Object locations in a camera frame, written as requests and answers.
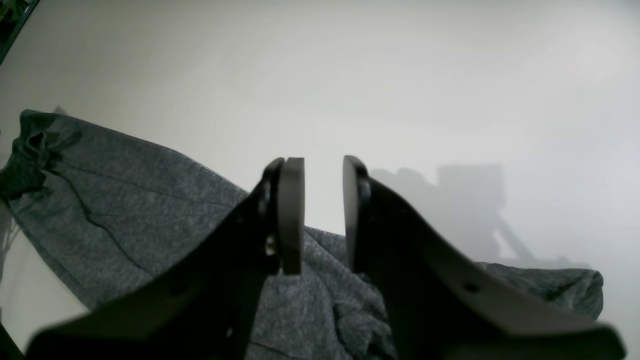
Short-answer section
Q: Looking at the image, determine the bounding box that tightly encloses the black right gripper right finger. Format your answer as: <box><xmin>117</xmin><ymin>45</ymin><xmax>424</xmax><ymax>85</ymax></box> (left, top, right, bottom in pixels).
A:
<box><xmin>343</xmin><ymin>155</ymin><xmax>627</xmax><ymax>360</ymax></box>

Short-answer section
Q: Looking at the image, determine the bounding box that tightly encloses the grey long-sleeve T-shirt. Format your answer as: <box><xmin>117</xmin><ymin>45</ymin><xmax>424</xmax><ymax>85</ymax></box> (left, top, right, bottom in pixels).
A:
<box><xmin>1</xmin><ymin>110</ymin><xmax>602</xmax><ymax>360</ymax></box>

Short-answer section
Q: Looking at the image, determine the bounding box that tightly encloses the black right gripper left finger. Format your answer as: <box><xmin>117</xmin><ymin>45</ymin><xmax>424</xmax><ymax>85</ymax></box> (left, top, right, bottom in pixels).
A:
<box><xmin>26</xmin><ymin>157</ymin><xmax>305</xmax><ymax>360</ymax></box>

